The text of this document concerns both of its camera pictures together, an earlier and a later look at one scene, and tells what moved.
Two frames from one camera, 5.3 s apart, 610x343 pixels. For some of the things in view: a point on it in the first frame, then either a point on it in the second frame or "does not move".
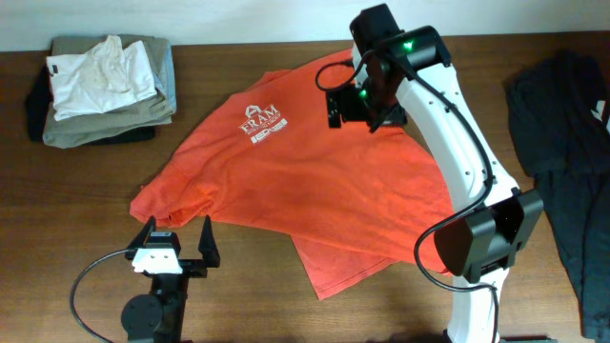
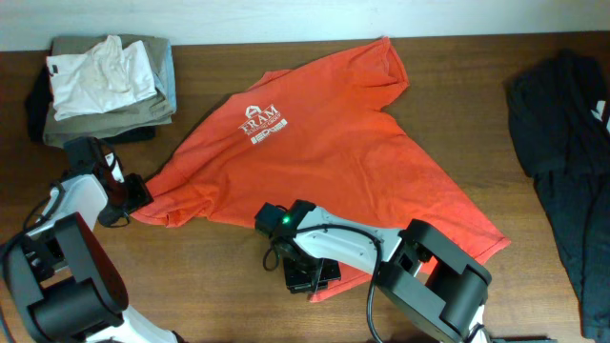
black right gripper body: x=361 y=100 to x=306 y=272
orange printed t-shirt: x=350 y=198 does not move
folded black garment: x=41 y=97 does not move
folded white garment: x=99 y=78 does not move
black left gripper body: x=192 y=268 to x=131 y=196
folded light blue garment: x=170 y=88 does not move
